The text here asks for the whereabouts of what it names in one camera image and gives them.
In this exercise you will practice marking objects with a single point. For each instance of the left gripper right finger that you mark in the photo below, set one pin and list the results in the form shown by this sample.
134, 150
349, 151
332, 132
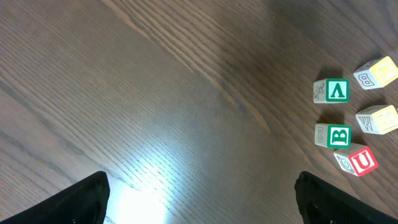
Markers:
320, 202

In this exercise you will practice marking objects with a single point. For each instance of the red U block lower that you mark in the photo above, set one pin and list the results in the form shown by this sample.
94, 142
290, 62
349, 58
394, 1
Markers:
357, 160

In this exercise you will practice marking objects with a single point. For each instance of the yellow S block left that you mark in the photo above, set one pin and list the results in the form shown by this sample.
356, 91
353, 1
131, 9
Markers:
378, 119

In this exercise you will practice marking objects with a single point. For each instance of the green A block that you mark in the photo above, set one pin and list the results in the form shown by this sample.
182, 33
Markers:
331, 90

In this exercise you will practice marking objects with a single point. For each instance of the yellow K block left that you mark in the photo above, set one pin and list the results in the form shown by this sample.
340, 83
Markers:
376, 73

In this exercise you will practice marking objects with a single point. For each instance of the green B block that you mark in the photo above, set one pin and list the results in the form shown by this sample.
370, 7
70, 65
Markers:
336, 136

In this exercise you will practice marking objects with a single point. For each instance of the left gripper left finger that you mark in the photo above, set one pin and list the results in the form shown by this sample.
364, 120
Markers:
83, 202

